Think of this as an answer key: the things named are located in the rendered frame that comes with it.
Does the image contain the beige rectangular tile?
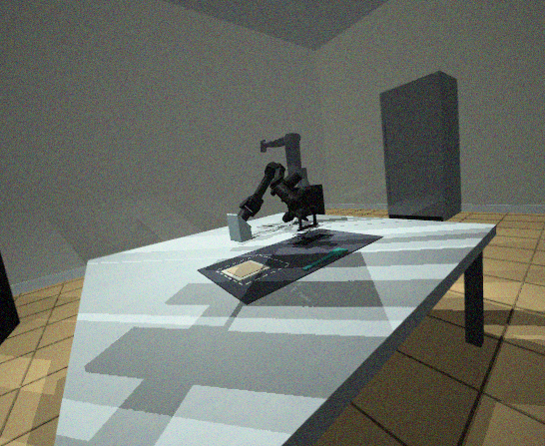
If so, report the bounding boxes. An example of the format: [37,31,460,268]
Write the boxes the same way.
[221,260,271,282]

